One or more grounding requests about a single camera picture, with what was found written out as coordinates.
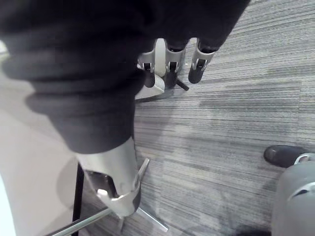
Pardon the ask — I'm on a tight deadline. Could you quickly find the black furniture leg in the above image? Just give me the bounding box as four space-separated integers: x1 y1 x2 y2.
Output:
169 73 190 91

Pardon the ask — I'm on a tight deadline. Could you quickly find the right robot hand black cloth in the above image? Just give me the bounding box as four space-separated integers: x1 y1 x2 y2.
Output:
0 0 252 218

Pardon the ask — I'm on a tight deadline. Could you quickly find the light grey seat base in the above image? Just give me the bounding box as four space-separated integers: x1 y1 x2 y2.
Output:
134 38 166 103

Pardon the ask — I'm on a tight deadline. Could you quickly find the silver robot leg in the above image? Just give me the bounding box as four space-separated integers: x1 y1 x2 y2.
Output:
272 152 315 236

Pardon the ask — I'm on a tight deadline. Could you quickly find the beige tea table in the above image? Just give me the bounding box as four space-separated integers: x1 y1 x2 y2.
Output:
0 40 86 236

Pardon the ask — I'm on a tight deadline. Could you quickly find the dark robot foot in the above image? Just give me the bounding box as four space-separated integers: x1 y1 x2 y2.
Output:
263 145 311 169

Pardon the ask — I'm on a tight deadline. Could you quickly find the chrome metal table leg frame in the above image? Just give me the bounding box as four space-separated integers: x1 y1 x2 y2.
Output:
41 158 170 236

